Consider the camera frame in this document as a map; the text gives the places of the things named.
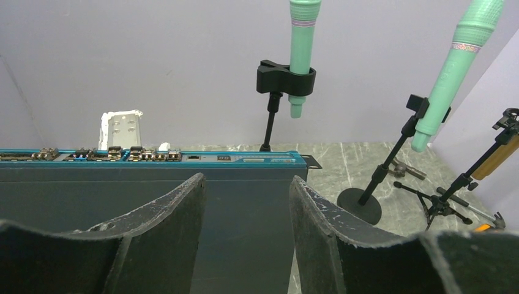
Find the left round-base mic stand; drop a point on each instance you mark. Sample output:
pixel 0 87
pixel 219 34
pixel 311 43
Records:
pixel 277 80

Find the mint green microphone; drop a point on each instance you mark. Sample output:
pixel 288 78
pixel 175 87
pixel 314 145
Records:
pixel 470 35
pixel 303 20

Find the grey metal clamp tool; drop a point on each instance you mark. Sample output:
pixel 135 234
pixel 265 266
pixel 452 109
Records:
pixel 401 169

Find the gold microphone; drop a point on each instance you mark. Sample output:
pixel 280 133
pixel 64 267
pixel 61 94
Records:
pixel 496 159

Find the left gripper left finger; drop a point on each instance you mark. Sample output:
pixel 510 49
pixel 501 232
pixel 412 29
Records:
pixel 151 249

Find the orange utility knife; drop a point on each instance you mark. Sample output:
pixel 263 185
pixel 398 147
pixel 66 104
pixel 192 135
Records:
pixel 483 228

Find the middle round-base mic stand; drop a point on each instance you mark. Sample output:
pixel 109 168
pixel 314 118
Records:
pixel 361 202

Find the blue network switch box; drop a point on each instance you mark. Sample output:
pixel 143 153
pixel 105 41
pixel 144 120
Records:
pixel 246 243

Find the round-base mic stand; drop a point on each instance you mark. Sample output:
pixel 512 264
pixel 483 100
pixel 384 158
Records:
pixel 361 202
pixel 277 80

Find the small white plastic piece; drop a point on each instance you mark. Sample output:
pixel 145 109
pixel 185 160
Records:
pixel 165 146

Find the left mint green microphone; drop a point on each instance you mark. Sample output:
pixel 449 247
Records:
pixel 303 20

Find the white plastic bracket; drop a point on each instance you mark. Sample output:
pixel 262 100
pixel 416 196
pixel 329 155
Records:
pixel 120 128

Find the black handled hammer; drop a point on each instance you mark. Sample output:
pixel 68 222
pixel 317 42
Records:
pixel 497 220

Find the black tripod shock-mount stand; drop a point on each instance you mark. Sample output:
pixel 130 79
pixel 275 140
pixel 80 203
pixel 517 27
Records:
pixel 433 205

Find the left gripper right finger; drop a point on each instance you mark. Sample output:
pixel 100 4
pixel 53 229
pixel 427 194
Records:
pixel 337 252

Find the right mint green microphone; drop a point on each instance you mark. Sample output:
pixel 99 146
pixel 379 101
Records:
pixel 470 35

